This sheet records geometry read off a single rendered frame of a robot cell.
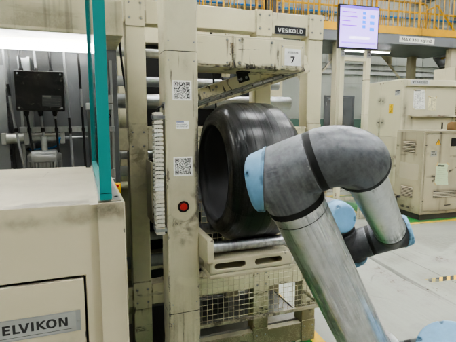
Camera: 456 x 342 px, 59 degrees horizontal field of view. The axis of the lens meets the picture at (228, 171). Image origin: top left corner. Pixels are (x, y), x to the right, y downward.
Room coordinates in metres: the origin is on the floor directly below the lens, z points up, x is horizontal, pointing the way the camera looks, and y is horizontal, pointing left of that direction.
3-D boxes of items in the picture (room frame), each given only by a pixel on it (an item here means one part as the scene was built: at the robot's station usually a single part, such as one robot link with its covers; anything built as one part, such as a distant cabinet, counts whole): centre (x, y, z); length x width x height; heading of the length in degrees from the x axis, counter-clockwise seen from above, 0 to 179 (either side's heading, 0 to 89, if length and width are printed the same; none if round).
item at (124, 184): (2.34, 0.63, 0.61); 0.33 x 0.06 x 0.86; 20
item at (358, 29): (5.46, -1.71, 2.60); 0.60 x 0.05 x 0.55; 106
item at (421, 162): (5.80, -3.02, 0.62); 0.91 x 0.58 x 1.25; 106
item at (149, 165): (1.99, 0.30, 1.05); 0.20 x 0.15 x 0.30; 110
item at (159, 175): (1.55, 0.27, 1.19); 0.05 x 0.04 x 0.48; 20
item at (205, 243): (1.65, 0.13, 0.90); 0.40 x 0.03 x 0.10; 20
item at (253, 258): (1.58, -0.08, 0.84); 0.36 x 0.09 x 0.06; 110
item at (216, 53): (2.03, -0.05, 1.71); 0.61 x 0.25 x 0.15; 110
